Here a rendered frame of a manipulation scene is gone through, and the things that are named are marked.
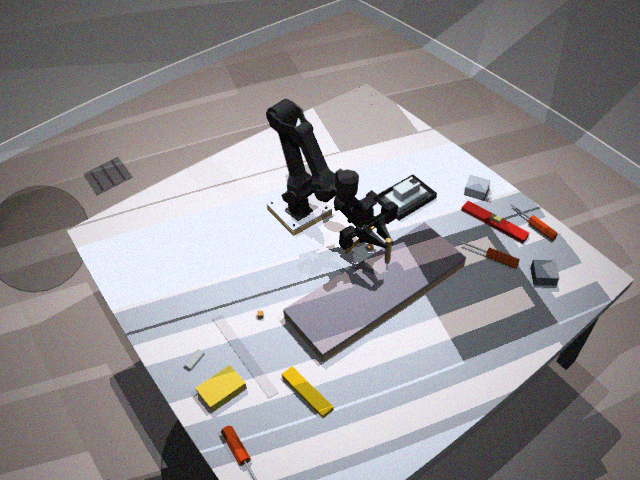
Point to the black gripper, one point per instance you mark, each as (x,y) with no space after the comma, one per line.
(363,228)

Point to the red flat bar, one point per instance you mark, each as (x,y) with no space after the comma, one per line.
(495,221)

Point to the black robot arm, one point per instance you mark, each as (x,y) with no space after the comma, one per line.
(324,183)

